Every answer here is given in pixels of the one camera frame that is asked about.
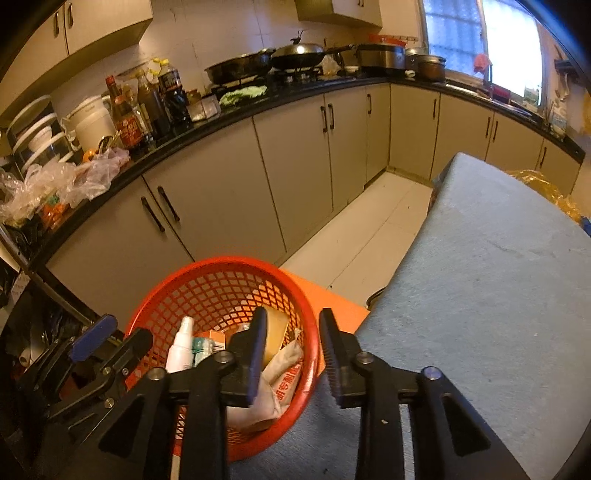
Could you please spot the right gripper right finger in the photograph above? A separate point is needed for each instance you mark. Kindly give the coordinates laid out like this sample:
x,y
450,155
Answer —
x,y
450,439

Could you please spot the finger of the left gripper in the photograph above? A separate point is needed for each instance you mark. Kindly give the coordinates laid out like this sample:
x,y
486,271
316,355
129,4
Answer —
x,y
93,337

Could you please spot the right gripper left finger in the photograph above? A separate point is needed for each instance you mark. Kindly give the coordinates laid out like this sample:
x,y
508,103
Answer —
x,y
135,439

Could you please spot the white small bottle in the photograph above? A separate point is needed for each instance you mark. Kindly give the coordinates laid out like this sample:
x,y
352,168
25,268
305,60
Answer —
x,y
180,354

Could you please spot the green white tissue packet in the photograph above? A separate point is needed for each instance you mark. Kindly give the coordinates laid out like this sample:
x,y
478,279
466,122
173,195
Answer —
x,y
203,347

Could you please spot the white red plastic bag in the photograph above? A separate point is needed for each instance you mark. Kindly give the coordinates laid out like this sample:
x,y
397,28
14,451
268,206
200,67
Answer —
x,y
276,390

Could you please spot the brown packing tape roll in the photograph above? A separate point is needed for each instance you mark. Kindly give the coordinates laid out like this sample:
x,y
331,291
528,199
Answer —
x,y
277,323

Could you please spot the orange cardboard box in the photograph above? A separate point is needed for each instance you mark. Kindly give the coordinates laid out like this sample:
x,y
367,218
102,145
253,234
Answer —
x,y
214,335

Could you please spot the lower kitchen cabinets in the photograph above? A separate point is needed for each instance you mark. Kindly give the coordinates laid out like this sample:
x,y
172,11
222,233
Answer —
x,y
264,185

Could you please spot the kitchen window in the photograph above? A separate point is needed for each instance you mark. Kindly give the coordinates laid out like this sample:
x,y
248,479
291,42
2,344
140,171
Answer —
x,y
495,41

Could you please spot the orange plastic mesh basket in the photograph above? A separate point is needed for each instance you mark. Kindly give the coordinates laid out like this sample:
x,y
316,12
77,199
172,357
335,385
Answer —
x,y
221,293

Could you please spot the crumpled clear plastic bags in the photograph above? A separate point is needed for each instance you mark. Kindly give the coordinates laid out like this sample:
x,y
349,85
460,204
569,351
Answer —
x,y
62,183

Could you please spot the blue table cloth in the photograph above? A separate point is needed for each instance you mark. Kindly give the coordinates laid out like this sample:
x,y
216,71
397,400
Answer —
x,y
495,291

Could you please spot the orange stool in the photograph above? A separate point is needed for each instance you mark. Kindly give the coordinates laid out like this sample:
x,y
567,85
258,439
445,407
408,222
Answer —
x,y
349,315

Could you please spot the red label sauce bottle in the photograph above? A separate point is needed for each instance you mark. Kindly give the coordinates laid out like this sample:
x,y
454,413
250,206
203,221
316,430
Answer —
x,y
124,118

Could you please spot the dish rack with bowls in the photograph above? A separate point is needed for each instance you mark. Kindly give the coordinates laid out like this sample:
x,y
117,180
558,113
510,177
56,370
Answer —
x,y
36,136

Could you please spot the dark sauce bottle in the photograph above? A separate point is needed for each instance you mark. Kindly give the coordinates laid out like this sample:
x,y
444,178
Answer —
x,y
174,96

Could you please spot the black countertop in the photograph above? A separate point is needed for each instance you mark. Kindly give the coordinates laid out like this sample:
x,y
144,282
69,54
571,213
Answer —
x,y
140,164

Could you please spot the green cloth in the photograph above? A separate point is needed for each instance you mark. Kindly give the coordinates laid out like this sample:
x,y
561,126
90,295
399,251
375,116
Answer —
x,y
241,95

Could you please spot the yellow plastic bag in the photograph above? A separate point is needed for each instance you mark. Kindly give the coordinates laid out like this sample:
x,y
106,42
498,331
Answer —
x,y
538,182

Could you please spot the black frying pan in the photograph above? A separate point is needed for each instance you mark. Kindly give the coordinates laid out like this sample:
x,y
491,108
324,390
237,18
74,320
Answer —
x,y
241,67

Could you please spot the black wok with lid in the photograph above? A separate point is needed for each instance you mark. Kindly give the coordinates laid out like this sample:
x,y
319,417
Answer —
x,y
299,55

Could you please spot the dark cooking pot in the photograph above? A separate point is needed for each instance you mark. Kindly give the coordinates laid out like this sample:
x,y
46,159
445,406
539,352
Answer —
x,y
426,67

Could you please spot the black rice cooker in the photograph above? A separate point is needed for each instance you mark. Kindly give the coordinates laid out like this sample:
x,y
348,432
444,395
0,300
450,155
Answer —
x,y
378,59

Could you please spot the small upper cabinet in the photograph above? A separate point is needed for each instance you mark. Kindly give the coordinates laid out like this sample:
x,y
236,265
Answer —
x,y
343,12

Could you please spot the upper wall cabinet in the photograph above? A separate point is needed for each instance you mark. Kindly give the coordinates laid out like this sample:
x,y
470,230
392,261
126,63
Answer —
x,y
77,35

